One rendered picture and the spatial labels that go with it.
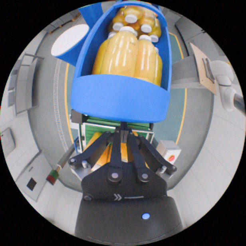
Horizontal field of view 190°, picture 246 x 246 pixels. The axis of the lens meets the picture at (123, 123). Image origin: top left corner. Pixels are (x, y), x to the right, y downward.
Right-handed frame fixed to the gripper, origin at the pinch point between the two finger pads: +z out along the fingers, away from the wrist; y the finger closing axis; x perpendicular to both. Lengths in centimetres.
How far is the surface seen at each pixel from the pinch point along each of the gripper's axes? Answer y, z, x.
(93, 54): -15.1, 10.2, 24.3
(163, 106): 6.0, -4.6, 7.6
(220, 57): 142, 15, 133
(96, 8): -49, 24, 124
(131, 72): -0.5, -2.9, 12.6
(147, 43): 2.6, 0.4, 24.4
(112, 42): -5.4, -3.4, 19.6
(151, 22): 4.1, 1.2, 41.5
